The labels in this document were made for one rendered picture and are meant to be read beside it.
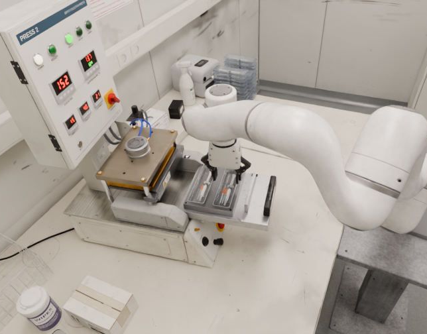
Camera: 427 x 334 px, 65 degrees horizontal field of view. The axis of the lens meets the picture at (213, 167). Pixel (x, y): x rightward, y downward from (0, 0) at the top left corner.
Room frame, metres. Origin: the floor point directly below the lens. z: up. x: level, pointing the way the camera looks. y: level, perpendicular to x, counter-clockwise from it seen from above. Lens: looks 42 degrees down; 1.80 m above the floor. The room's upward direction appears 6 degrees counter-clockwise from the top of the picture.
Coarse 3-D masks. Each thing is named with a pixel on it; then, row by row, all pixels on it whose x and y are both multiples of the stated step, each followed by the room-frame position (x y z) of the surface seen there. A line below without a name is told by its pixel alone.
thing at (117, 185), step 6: (168, 156) 0.90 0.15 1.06; (162, 162) 0.87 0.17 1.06; (162, 168) 0.84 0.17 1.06; (156, 174) 0.82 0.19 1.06; (156, 180) 0.79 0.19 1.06; (114, 186) 0.81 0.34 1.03; (120, 186) 0.80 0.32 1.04; (126, 186) 0.79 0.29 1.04; (132, 186) 0.79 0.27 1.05; (138, 186) 0.78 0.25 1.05; (150, 186) 0.76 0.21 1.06; (138, 192) 0.78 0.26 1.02; (144, 192) 0.77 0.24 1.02; (150, 192) 0.77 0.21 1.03
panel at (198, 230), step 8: (192, 224) 0.71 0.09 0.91; (200, 224) 0.73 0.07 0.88; (208, 224) 0.75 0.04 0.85; (216, 224) 0.78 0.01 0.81; (192, 232) 0.69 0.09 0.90; (200, 232) 0.71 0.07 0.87; (208, 232) 0.73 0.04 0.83; (216, 232) 0.75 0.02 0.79; (200, 240) 0.68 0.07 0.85; (208, 248) 0.68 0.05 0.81; (216, 248) 0.70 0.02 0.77; (208, 256) 0.66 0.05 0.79
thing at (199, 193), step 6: (204, 168) 0.88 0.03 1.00; (204, 174) 0.85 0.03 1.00; (210, 174) 0.84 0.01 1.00; (198, 180) 0.82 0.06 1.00; (204, 180) 0.82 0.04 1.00; (210, 180) 0.82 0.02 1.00; (198, 186) 0.79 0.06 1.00; (204, 186) 0.79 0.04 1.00; (192, 192) 0.77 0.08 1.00; (198, 192) 0.77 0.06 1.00; (204, 192) 0.76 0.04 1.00; (192, 198) 0.74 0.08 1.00; (198, 198) 0.74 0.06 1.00; (204, 198) 0.74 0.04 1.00
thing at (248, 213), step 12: (192, 180) 0.86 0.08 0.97; (252, 180) 0.79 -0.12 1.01; (264, 180) 0.82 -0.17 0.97; (276, 180) 0.82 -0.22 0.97; (240, 192) 0.78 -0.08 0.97; (252, 192) 0.76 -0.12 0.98; (264, 192) 0.76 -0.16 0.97; (240, 204) 0.72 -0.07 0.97; (252, 204) 0.72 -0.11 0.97; (264, 204) 0.71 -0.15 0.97; (192, 216) 0.71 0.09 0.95; (204, 216) 0.70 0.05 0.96; (216, 216) 0.68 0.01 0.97; (228, 216) 0.68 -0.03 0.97; (240, 216) 0.67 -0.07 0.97; (252, 216) 0.67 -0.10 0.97; (264, 216) 0.66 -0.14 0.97; (252, 228) 0.64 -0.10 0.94; (264, 228) 0.63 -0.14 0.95
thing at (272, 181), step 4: (272, 176) 0.80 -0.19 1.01; (272, 180) 0.78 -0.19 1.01; (272, 184) 0.76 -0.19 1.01; (268, 188) 0.75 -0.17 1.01; (272, 188) 0.74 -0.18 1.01; (268, 192) 0.73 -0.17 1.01; (272, 192) 0.72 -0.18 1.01; (268, 196) 0.71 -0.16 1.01; (272, 196) 0.71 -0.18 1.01; (268, 200) 0.69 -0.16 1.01; (268, 204) 0.68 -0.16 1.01; (264, 208) 0.67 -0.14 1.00; (268, 208) 0.66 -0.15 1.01; (264, 212) 0.66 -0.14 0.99; (268, 212) 0.66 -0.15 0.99; (268, 216) 0.66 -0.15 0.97
